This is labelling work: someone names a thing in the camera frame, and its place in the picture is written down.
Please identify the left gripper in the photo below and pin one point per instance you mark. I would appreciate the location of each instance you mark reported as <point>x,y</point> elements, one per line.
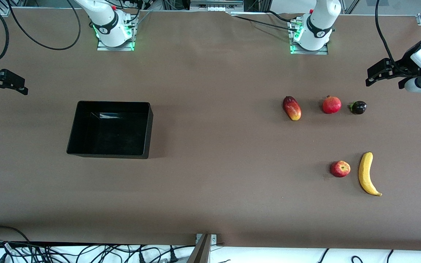
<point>406,66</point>

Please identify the yellow banana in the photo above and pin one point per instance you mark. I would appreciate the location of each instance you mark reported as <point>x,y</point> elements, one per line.
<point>365,171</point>

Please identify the red apple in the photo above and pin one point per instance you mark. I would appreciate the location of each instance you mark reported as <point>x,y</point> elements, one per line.
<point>340,169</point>

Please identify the black plastic box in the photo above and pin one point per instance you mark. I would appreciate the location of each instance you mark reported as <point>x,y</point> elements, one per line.
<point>110,131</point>

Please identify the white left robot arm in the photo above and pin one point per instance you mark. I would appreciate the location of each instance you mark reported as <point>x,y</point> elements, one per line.
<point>320,22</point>

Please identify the dark purple fruit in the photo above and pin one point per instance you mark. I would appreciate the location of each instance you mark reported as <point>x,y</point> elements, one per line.
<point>359,107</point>

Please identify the red pomegranate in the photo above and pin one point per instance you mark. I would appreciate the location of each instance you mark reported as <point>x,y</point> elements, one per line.
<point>332,105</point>

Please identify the red yellow mango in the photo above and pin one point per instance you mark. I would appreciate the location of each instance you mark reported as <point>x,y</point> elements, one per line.
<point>292,109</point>

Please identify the grey power strip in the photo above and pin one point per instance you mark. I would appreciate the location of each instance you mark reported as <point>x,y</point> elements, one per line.
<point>214,5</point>

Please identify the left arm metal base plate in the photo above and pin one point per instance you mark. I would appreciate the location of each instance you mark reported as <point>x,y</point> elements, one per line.
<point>323,52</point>

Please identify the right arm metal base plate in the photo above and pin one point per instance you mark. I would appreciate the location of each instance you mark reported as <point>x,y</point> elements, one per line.
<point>102,47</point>

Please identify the grey metal bracket bar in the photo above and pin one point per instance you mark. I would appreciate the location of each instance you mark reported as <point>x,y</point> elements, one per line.
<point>201,252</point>

